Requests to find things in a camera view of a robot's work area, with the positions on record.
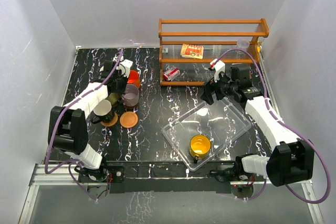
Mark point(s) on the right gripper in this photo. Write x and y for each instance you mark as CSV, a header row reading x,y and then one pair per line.
x,y
209,88

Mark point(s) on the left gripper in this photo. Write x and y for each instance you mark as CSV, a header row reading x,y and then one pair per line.
x,y
122,91

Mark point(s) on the pale green mug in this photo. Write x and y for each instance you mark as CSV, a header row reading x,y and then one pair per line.
x,y
114,99

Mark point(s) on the orange mug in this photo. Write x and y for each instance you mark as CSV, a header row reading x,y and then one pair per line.
x,y
134,78

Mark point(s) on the purple mug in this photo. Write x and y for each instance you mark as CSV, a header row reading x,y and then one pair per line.
x,y
130,98

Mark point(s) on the black and white mug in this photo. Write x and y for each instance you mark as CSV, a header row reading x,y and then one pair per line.
x,y
103,113

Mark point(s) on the light wooden coaster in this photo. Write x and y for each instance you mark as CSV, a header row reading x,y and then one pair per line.
x,y
129,119
113,123

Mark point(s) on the yellow mug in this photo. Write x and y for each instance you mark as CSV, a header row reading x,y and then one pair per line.
x,y
200,147

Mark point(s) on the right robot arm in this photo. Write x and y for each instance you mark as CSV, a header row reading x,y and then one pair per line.
x,y
292,158

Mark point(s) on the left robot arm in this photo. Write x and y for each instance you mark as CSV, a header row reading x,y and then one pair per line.
x,y
68,124

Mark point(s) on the clear plastic cup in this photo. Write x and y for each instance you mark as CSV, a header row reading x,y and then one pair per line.
x,y
243,44

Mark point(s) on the clear plastic tray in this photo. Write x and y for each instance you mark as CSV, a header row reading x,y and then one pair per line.
x,y
201,133

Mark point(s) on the orange snack packet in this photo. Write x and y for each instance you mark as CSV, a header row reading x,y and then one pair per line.
x,y
192,51

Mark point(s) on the red and white can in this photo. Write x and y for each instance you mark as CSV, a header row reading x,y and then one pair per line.
x,y
171,74

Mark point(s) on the wooden shelf rack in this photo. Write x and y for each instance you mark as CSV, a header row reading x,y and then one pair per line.
x,y
219,39

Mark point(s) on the small grey metal clip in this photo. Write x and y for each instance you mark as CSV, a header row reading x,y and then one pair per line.
x,y
165,50

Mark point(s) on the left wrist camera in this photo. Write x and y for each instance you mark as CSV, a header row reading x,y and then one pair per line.
x,y
125,67

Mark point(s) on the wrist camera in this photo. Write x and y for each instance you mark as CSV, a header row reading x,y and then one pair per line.
x,y
125,67
217,66

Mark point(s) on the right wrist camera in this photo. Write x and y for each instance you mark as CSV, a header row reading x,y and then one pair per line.
x,y
217,66

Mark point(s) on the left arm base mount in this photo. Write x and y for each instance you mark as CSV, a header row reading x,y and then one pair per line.
x,y
99,182

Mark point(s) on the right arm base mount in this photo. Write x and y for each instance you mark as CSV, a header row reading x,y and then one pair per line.
x,y
241,182

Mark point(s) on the aluminium frame rail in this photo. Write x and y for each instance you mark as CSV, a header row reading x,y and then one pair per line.
x,y
60,177

